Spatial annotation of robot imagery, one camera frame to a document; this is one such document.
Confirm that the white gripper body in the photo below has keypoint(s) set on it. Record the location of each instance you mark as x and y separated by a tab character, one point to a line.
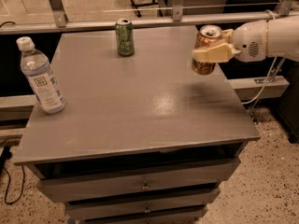
249	41

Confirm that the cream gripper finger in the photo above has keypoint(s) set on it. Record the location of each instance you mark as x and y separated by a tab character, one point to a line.
221	53
227	36

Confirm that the orange soda can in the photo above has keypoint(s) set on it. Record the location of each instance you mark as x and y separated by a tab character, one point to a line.
208	36

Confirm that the grey metal rail frame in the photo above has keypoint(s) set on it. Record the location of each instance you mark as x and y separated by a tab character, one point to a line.
41	16

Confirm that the grey drawer cabinet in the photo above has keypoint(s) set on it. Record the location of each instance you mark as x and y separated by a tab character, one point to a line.
142	139

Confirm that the black stand base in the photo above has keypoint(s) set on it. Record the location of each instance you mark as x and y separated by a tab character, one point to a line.
137	6

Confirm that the green soda can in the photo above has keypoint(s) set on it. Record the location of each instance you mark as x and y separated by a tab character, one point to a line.
124	36

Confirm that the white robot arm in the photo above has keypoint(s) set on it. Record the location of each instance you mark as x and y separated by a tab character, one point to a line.
282	38

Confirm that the clear blue plastic water bottle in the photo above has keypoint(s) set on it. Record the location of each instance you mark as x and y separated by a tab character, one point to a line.
35	65

